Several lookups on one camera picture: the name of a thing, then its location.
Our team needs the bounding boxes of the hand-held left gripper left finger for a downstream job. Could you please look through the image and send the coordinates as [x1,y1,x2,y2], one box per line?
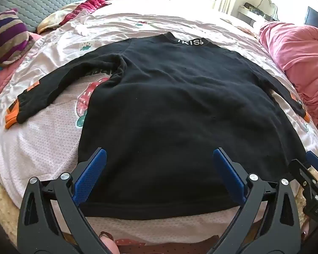
[17,148,120,254]

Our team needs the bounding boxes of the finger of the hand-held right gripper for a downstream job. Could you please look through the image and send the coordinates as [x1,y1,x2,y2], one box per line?
[287,159,318,199]
[306,151,318,186]

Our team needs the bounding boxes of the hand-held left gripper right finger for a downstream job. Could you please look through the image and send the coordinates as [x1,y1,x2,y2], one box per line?
[207,147,310,254]

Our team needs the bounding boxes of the black sweatshirt with orange cuffs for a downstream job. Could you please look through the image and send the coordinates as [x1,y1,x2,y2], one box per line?
[5,32,312,221]

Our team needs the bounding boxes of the person's right hand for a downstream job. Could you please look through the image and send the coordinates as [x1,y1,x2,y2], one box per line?
[301,222,312,244]

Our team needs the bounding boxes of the person's left hand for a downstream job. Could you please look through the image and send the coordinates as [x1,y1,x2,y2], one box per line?
[99,231,120,254]

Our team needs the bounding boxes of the pink strawberry print bedsheet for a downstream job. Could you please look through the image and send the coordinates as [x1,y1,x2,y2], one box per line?
[0,0,318,246]

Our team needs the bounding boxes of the cream fuzzy garment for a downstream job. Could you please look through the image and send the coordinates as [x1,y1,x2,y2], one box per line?
[0,185,24,246]

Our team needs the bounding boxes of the pink duvet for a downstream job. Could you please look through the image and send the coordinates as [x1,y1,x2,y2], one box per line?
[258,21,318,134]

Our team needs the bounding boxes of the black monitor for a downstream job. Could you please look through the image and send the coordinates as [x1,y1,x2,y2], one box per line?
[305,7,318,35]

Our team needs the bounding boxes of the white desk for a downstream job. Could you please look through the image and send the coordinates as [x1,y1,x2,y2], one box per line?
[237,3,281,27]

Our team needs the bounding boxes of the purple striped pillow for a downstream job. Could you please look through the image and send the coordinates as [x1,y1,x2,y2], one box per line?
[0,8,36,68]

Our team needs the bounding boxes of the red and yellow cloth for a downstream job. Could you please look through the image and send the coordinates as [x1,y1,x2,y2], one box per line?
[37,0,112,35]

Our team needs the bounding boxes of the grey quilted cushion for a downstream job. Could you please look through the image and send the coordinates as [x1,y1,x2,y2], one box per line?
[0,0,96,33]

